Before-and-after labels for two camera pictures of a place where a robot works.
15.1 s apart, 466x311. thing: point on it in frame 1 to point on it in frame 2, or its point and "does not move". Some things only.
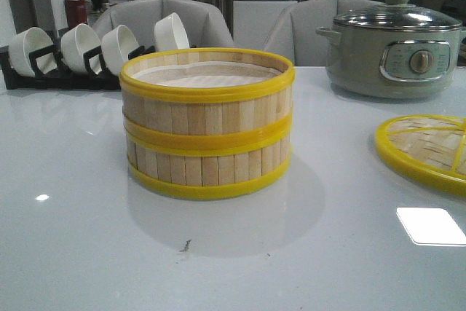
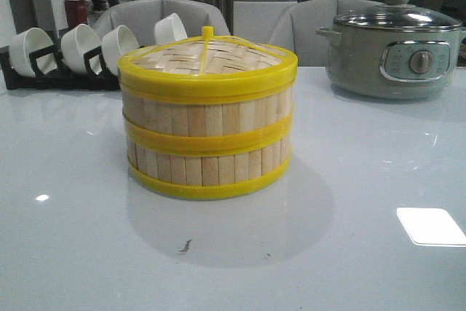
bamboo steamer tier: (207, 100) does not move
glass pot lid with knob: (399, 14) does not move
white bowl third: (116, 46) does not move
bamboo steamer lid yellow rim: (429, 148) to (207, 68)
